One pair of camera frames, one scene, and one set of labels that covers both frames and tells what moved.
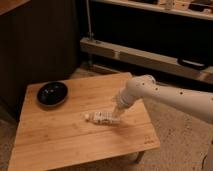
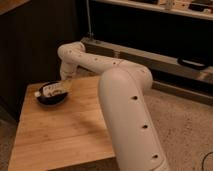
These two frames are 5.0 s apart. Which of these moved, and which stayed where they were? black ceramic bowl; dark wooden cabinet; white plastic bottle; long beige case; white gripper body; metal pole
Moved: white gripper body; white plastic bottle
Stayed: black ceramic bowl; long beige case; metal pole; dark wooden cabinet
